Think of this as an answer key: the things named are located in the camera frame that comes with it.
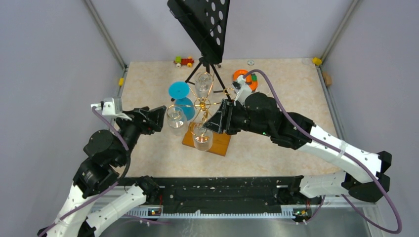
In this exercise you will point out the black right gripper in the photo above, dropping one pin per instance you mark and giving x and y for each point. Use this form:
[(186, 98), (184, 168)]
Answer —
[(222, 122)]

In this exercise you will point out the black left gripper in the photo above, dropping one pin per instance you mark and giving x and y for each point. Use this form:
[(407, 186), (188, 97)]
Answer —
[(154, 117)]

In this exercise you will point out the clear wine glass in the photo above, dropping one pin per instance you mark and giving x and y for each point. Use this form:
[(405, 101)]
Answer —
[(177, 120), (203, 83), (202, 137)]

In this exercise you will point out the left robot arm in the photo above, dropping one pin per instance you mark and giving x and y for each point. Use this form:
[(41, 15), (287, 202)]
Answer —
[(107, 163)]

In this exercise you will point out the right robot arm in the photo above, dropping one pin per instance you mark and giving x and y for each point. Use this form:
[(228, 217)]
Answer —
[(361, 174)]

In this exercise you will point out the blue plastic wine glass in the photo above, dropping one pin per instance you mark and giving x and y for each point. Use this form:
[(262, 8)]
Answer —
[(179, 91)]

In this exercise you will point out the orange tape dispenser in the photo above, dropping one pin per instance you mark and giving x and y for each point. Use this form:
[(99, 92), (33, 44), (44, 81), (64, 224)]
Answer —
[(250, 80)]

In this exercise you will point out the colourful toy train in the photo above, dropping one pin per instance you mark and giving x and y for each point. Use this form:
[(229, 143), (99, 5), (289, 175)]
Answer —
[(179, 62)]

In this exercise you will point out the black music stand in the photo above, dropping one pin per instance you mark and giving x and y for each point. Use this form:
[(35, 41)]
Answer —
[(205, 22)]

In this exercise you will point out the yellow corner clamp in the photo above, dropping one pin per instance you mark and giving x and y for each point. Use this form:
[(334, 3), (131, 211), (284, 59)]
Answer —
[(317, 61)]

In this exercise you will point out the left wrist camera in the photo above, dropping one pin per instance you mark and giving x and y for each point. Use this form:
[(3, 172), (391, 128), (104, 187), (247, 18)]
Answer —
[(111, 107)]

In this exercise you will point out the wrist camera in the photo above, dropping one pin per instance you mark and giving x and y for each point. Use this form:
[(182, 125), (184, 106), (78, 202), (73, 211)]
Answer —
[(242, 89), (111, 107)]

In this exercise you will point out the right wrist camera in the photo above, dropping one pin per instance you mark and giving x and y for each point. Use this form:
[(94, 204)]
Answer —
[(242, 89)]

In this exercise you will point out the gold wire glass rack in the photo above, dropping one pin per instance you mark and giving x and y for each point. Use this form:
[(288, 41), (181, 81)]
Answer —
[(201, 105)]

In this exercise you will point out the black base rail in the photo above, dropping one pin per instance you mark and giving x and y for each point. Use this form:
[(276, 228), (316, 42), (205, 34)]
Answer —
[(229, 195)]

